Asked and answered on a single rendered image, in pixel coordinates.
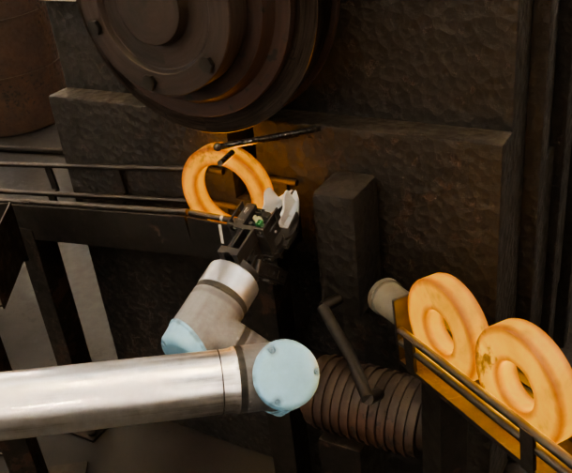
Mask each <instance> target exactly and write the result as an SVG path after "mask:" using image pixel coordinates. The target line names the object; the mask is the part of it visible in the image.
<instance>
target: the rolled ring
mask: <svg viewBox="0 0 572 473"><path fill-rule="evenodd" d="M214 144H215V143H211V144H208V145H205V146H203V147H202V148H200V149H199V150H197V151H196V152H194V153H193V154H192V155H191V156H190V157H189V158H188V160H187V162H186V164H185V166H184V169H183V173H182V187H183V192H184V195H185V198H186V200H187V203H188V206H189V207H190V209H193V210H199V211H203V212H209V213H214V214H219V215H225V216H229V217H231V215H229V214H227V213H225V212H224V211H222V210H221V209H220V208H218V207H217V206H216V204H215V203H214V202H213V201H212V199H211V198H210V196H209V194H208V192H207V189H206V186H205V181H204V177H205V171H206V169H207V167H208V166H209V165H218V161H219V160H220V159H221V158H222V157H223V156H225V155H226V154H227V153H228V152H229V151H230V150H233V151H234V152H235V154H234V155H233V156H232V157H231V158H230V159H229V160H228V161H226V162H225V163H224V164H223V165H222V166H224V167H226V168H229V169H230V170H232V171H233V172H235V173H236V174H237V175H238V176H239V177H240V178H241V179H242V180H243V182H244V183H245V185H246V186H247V188H248V192H249V194H250V198H251V203H252V204H256V206H257V208H263V193H264V191H265V190H266V189H267V188H271V189H272V190H274V189H273V186H272V183H271V180H270V178H269V176H268V174H267V172H266V171H265V169H264V168H263V167H262V165H261V164H260V163H259V162H258V161H257V160H256V159H255V158H254V157H253V156H252V155H251V154H250V153H248V151H246V150H245V149H243V148H241V147H233V148H227V149H221V150H220V151H215V150H214V148H213V145H214Z"/></svg>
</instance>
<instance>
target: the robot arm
mask: <svg viewBox="0 0 572 473"><path fill-rule="evenodd" d="M239 209H240V214H239V215H238V217H237V218H236V220H235V221H234V222H233V217H234V216H235V214H236V213H237V211H238V210H239ZM227 225H228V228H229V230H230V232H231V235H232V237H233V239H232V241H231V242H230V244H229V245H228V247H227V246H222V245H221V246H220V248H219V249H218V255H219V257H220V259H219V260H214V261H213V262H211V263H210V265H209V266H208V268H207V269H206V271H205V272H204V274H203V275H202V277H201V278H200V279H199V281H198V283H197V284H196V286H195V287H194V288H193V290H192V291H191V293H190V294H189V296H188V298H187V299H186V301H185V302H184V304H183V305H182V307H181V308H180V310H179V311H178V313H177V314H176V316H175V317H174V319H172V320H171V321H170V324H169V326H168V328H167V330H166V331H165V333H164V335H163V336H162V339H161V346H162V349H163V352H164V353H165V355H162V356H153V357H143V358H134V359H117V360H107V361H98V362H89V363H80V364H70V365H61V366H52V367H43V368H34V369H24V370H15V371H6V372H0V441H5V440H13V439H21V438H28V437H37V436H44V435H59V434H67V433H75V432H82V431H91V430H98V429H106V428H113V427H122V426H129V425H137V424H146V423H153V422H161V421H168V420H183V419H191V418H199V417H207V416H215V415H222V414H231V413H235V414H244V413H251V412H259V411H265V412H267V413H269V414H273V415H274V416H277V417H282V416H284V415H285V414H287V413H289V412H290V411H292V410H295V409H297V408H299V407H301V406H302V405H304V404H305V403H307V402H308V401H309V400H310V399H311V397H312V396H313V395H314V393H315V391H316V389H317V387H318V384H319V378H320V372H319V366H318V363H317V360H316V358H315V357H314V356H313V354H312V353H311V352H310V351H309V350H308V349H307V348H306V347H305V346H304V345H303V344H301V343H299V342H297V341H294V340H290V339H279V340H275V341H273V342H271V343H270V342H269V341H267V340H266V339H265V338H264V337H262V336H261V335H259V334H258V333H256V332H255V331H253V330H252V329H250V328H248V327H246V326H245V325H244V324H242V323H241V321H242V319H243V317H244V316H245V314H246V312H247V311H248V308H249V307H250V305H251V303H252V302H253V300H254V299H255V298H256V296H257V295H258V292H259V287H258V284H257V282H258V280H259V278H261V279H262V281H264V282H267V283H268V284H274V285H278V284H282V285H284V283H285V281H286V278H287V274H288V271H286V270H283V269H282V267H280V266H278V265H276V264H270V263H267V261H270V262H273V261H274V259H277V258H280V255H281V254H282V253H283V252H284V251H285V249H289V248H290V245H291V244H292V243H293V242H294V240H295V238H296V237H297V234H298V230H299V198H298V195H297V192H296V191H294V190H290V191H285V192H284V193H283V194H282V195H281V196H280V197H278V196H277V195H276V193H275V192H274V191H273V190H272V189H271V188H267V189H266V190H265V191H264V193H263V208H257V206H256V204H252V203H246V205H245V206H244V204H243V202H242V201H241V202H240V204H239V205H238V207H237V208H236V210H235V211H234V213H233V215H232V216H231V217H230V218H229V220H228V221H227Z"/></svg>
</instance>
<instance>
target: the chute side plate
mask: <svg viewBox="0 0 572 473"><path fill-rule="evenodd" d="M0 204H2V203H0ZM12 207H13V210H14V213H15V216H16V220H17V223H18V225H19V227H20V228H24V229H28V230H32V231H33V234H34V237H35V240H45V241H54V242H64V243H73V244H82V245H91V246H100V247H110V248H119V249H129V250H137V251H147V252H165V253H174V254H183V255H192V256H198V257H202V258H206V259H211V260H219V259H220V257H219V255H218V249H219V248H220V246H221V245H222V246H227V247H228V245H229V244H230V242H231V241H232V239H233V237H232V235H231V232H230V230H229V228H228V225H227V223H225V222H220V221H210V220H205V219H200V218H195V217H190V216H187V217H186V216H183V215H169V214H155V213H141V212H126V211H113V210H99V209H85V208H71V207H57V206H30V205H15V204H12ZM219 224H221V229H222V234H223V240H224V244H223V243H221V240H220V234H219V229H218V225H219Z"/></svg>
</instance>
